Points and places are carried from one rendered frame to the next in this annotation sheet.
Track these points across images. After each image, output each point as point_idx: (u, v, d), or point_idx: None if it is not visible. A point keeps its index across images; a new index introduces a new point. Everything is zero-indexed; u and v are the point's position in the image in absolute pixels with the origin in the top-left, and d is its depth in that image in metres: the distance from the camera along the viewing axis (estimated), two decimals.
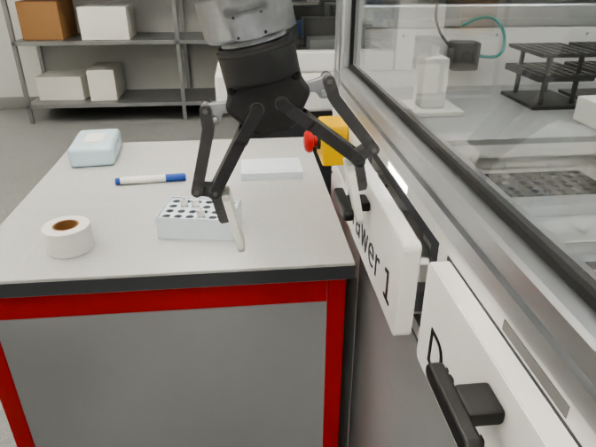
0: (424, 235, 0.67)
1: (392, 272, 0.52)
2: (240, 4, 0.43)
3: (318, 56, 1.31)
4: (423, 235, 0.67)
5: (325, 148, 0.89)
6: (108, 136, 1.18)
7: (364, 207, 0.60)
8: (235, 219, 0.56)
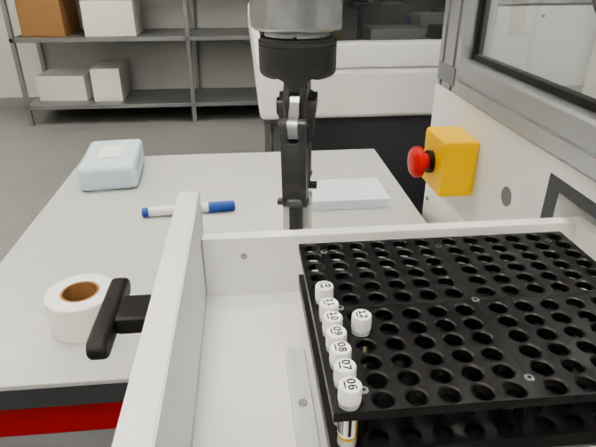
0: (286, 355, 0.38)
1: None
2: None
3: (388, 48, 1.05)
4: (286, 354, 0.38)
5: (443, 173, 0.63)
6: (129, 149, 0.92)
7: (143, 325, 0.31)
8: (309, 223, 0.57)
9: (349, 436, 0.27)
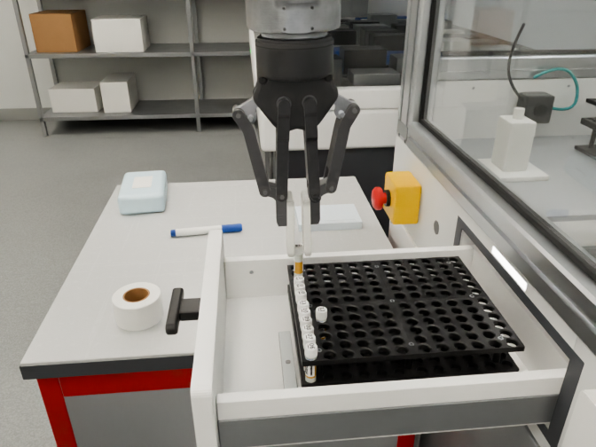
0: (278, 335, 0.61)
1: None
2: None
3: (366, 93, 1.28)
4: (278, 334, 0.61)
5: (396, 207, 0.86)
6: (156, 180, 1.15)
7: (195, 316, 0.55)
8: (294, 224, 0.57)
9: (311, 375, 0.50)
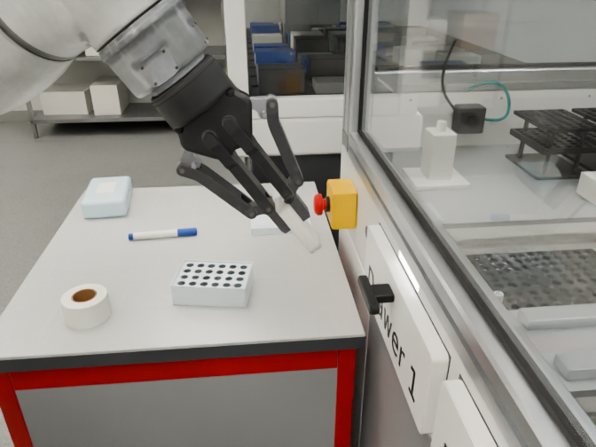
0: None
1: (419, 375, 0.55)
2: (143, 53, 0.44)
3: (325, 102, 1.34)
4: None
5: (333, 214, 0.91)
6: (120, 185, 1.20)
7: (388, 299, 0.63)
8: (295, 225, 0.57)
9: None
